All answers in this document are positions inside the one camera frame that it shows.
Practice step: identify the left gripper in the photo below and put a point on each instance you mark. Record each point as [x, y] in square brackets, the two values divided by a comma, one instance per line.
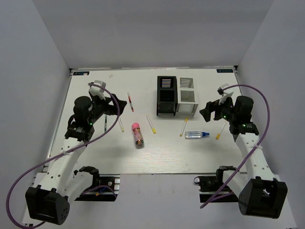
[111, 109]

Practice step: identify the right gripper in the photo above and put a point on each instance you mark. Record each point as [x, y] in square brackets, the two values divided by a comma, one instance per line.
[211, 107]

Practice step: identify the red pen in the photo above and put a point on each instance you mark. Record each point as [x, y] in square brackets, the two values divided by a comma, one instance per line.
[130, 101]

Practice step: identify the pale yellow marker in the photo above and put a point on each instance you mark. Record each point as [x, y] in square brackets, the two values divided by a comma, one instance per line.
[120, 124]

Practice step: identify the orange yellow marker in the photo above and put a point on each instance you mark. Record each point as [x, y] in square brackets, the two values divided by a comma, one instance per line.
[183, 127]

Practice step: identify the amber yellow marker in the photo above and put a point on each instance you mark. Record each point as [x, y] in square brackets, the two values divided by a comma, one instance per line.
[220, 131]

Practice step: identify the clear blue spray bottle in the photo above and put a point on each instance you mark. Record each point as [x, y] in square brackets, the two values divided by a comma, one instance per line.
[196, 134]

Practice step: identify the pink capped tube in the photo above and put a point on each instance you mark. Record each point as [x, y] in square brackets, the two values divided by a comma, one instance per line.
[139, 141]

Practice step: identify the bright yellow marker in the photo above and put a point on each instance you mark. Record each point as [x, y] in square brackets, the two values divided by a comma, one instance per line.
[151, 125]

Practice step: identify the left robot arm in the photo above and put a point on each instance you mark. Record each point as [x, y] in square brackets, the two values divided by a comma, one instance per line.
[51, 199]

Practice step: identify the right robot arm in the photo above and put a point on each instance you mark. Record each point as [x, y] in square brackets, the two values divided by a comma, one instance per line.
[259, 192]

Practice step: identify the white slotted container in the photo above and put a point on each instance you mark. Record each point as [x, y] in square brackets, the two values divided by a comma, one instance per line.
[187, 97]

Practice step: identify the right corner label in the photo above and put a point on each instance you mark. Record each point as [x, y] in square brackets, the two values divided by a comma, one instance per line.
[225, 70]

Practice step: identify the corner label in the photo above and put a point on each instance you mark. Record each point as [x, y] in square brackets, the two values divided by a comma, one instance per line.
[225, 70]
[81, 73]

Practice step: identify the black slotted container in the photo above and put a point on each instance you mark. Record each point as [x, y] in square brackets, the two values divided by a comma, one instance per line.
[167, 98]

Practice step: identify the left corner label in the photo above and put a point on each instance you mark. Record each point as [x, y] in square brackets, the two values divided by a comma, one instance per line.
[81, 73]

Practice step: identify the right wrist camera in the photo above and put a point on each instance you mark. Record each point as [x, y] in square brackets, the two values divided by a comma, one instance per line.
[224, 93]

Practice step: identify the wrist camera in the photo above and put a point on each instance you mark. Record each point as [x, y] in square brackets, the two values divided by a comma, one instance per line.
[97, 91]
[224, 93]

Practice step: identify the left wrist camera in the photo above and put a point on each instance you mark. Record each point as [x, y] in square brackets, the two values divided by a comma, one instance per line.
[97, 91]

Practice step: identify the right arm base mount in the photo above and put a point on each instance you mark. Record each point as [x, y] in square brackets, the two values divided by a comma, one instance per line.
[208, 185]

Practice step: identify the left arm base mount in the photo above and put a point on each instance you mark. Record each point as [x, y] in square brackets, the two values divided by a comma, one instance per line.
[106, 189]

